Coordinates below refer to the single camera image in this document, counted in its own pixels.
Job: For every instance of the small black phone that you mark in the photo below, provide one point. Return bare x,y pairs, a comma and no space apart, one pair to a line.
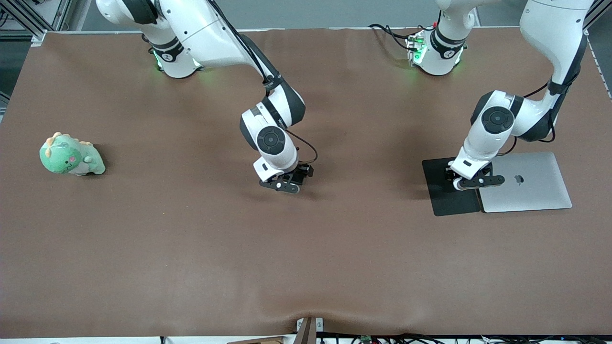
300,180

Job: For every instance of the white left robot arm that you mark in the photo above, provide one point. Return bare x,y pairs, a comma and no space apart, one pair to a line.
550,28

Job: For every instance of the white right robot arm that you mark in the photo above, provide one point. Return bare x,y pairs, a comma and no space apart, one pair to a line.
201,33

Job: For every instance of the black mouse pad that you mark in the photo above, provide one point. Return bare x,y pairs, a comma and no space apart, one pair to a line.
444,200

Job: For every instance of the silver closed laptop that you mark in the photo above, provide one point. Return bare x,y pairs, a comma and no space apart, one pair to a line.
526,191

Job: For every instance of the brown table cover mat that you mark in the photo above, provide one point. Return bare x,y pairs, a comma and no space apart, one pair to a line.
287,248

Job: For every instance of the green dinosaur plush toy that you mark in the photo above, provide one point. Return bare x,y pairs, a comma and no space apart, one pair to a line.
67,157

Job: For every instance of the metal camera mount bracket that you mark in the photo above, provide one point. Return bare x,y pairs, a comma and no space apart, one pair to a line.
306,334

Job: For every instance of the aluminium frame profile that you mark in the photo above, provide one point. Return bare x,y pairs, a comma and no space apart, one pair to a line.
60,14
600,12

